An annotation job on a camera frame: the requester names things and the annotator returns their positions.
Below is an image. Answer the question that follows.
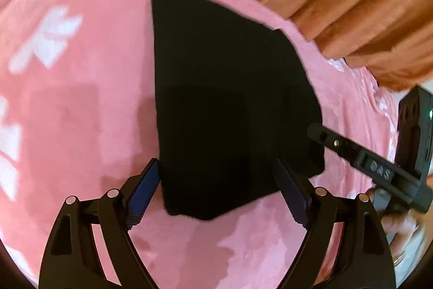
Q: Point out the black garment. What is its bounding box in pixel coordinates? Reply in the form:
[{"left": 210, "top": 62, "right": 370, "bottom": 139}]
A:
[{"left": 151, "top": 0, "right": 325, "bottom": 220}]

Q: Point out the person's right hand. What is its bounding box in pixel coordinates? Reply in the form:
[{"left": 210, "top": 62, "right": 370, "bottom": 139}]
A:
[{"left": 366, "top": 173, "right": 433, "bottom": 273}]

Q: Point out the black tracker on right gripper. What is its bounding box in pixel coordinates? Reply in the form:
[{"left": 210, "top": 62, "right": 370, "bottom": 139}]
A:
[{"left": 395, "top": 86, "right": 432, "bottom": 180}]

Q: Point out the pink blanket with white bows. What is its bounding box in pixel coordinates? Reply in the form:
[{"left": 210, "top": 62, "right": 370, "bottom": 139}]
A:
[{"left": 1, "top": 0, "right": 397, "bottom": 288}]

